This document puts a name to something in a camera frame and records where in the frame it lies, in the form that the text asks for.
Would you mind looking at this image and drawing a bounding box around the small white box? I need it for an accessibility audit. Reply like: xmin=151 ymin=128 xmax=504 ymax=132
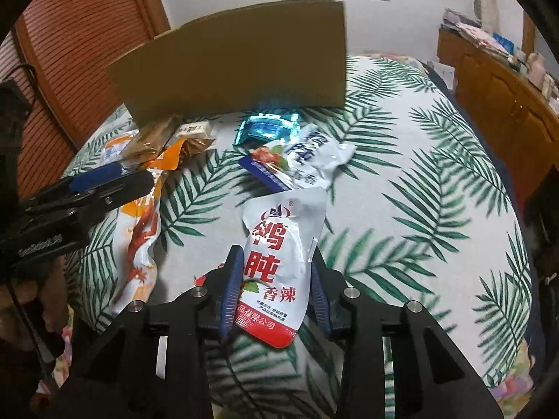
xmin=436 ymin=63 xmax=456 ymax=91

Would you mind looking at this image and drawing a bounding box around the person's left hand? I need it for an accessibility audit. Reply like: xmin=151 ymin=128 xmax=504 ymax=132
xmin=0 ymin=262 xmax=73 ymax=350

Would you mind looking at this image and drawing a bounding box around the wooden slatted wardrobe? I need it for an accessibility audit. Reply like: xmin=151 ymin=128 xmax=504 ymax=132
xmin=0 ymin=0 xmax=171 ymax=186

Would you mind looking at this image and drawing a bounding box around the white blue snack packet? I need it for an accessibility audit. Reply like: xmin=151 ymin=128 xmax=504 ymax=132
xmin=238 ymin=123 xmax=356 ymax=193

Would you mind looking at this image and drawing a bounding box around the pale orange snack packet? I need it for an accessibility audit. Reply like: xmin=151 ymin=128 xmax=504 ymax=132
xmin=102 ymin=133 xmax=136 ymax=167

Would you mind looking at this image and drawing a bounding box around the teal foil snack packet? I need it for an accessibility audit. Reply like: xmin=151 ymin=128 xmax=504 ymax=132
xmin=231 ymin=105 xmax=302 ymax=147

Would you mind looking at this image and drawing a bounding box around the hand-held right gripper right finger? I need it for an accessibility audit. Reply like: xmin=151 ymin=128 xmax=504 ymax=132
xmin=308 ymin=249 xmax=505 ymax=419

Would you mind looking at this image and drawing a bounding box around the pile of folded cloths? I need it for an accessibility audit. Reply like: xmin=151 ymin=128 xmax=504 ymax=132
xmin=442 ymin=6 xmax=525 ymax=59

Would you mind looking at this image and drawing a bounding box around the large orange white snack packet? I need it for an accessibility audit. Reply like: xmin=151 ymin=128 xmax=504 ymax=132
xmin=109 ymin=140 xmax=182 ymax=317

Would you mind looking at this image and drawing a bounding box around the small white snack bar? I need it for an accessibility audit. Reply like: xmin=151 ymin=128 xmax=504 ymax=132
xmin=175 ymin=121 xmax=216 ymax=140

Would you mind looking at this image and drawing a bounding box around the white red snack packet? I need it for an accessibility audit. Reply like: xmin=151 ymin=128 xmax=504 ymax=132
xmin=233 ymin=187 xmax=328 ymax=349

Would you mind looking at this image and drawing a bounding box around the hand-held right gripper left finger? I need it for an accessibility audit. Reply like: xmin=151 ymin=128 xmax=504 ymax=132
xmin=41 ymin=244 xmax=246 ymax=419

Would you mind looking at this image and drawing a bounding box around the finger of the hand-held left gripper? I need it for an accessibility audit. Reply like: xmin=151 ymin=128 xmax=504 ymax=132
xmin=22 ymin=161 xmax=127 ymax=210
xmin=26 ymin=169 xmax=154 ymax=230

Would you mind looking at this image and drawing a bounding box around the brown cardboard box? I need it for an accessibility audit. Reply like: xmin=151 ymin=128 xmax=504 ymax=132
xmin=106 ymin=0 xmax=348 ymax=128

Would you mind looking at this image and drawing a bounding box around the wooden cabinet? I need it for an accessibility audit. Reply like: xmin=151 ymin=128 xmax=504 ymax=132
xmin=437 ymin=26 xmax=559 ymax=204

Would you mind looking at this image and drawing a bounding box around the dark bulky object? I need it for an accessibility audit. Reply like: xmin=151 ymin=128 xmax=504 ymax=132
xmin=523 ymin=177 xmax=559 ymax=302

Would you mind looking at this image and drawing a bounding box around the floral blanket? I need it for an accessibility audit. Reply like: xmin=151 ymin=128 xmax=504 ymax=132
xmin=37 ymin=306 xmax=536 ymax=407

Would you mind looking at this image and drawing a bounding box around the black cable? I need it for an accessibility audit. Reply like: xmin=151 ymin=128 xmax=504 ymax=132
xmin=0 ymin=65 xmax=39 ymax=112

